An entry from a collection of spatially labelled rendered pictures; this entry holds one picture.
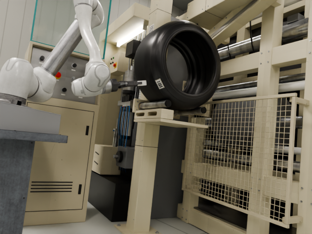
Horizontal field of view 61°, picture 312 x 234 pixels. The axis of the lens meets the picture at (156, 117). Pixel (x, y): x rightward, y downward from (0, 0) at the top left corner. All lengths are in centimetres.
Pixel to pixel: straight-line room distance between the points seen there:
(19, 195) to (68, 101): 79
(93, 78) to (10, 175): 66
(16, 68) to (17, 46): 285
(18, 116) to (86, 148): 79
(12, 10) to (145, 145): 323
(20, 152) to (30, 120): 19
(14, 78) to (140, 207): 117
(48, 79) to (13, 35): 276
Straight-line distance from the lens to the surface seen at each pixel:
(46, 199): 211
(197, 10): 217
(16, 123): 145
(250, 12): 199
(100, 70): 129
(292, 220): 165
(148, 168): 196
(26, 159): 156
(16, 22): 454
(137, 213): 200
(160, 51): 160
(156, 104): 166
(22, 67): 162
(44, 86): 175
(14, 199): 159
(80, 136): 209
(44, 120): 148
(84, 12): 165
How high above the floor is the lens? 68
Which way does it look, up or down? 5 degrees up
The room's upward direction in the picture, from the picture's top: 6 degrees clockwise
